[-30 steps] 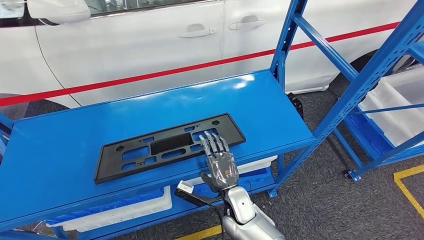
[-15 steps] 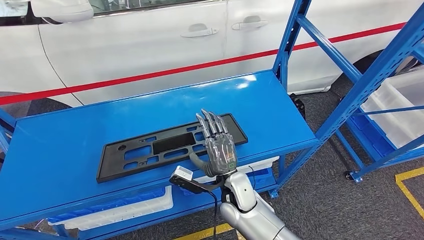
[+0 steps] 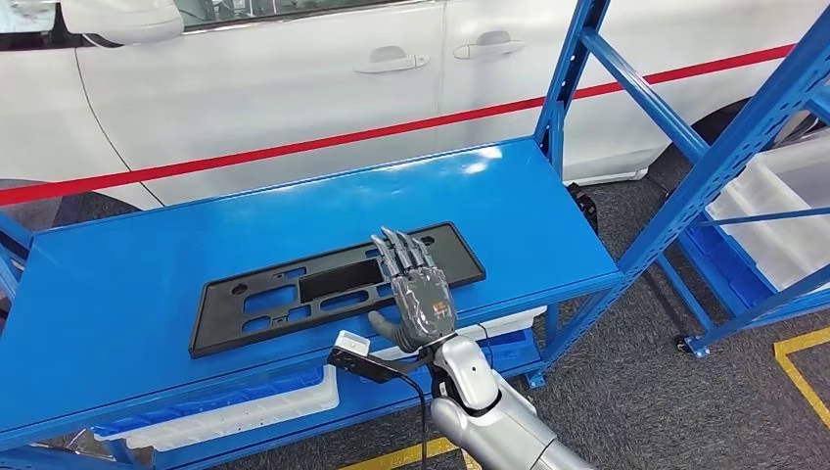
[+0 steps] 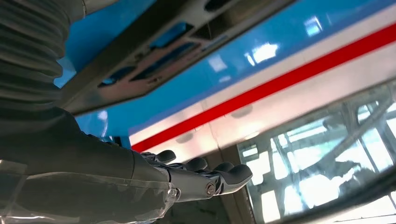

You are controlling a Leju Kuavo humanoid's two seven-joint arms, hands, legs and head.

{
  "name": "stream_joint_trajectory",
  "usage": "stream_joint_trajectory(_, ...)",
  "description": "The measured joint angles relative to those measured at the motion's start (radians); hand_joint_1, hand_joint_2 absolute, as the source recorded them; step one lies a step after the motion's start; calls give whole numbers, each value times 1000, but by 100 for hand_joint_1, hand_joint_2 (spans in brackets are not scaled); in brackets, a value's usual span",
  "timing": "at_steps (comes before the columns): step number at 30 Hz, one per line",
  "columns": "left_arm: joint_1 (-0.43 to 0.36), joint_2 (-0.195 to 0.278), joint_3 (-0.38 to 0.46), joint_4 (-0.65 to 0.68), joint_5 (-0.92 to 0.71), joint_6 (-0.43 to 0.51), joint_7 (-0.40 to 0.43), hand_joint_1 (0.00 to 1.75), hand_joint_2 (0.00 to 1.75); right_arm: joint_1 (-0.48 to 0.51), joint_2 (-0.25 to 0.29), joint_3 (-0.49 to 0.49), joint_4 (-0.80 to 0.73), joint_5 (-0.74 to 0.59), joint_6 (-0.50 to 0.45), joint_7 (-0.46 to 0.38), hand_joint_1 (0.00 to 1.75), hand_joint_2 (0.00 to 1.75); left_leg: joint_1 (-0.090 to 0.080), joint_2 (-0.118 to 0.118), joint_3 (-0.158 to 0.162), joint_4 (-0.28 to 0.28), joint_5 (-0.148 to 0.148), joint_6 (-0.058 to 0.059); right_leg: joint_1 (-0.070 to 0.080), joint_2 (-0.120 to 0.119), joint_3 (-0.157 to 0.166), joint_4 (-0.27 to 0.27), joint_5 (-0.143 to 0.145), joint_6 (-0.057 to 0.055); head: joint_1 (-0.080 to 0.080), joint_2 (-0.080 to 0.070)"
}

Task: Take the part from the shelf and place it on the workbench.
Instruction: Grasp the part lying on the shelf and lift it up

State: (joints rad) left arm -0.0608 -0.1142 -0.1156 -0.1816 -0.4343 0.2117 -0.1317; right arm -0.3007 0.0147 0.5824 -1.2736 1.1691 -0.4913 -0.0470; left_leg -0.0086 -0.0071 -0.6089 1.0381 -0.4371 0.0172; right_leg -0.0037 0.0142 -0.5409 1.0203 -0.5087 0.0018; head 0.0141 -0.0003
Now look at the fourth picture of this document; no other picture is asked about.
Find glass window with frame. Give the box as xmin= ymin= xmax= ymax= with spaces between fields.
xmin=237 ymin=81 xmax=396 ymax=224

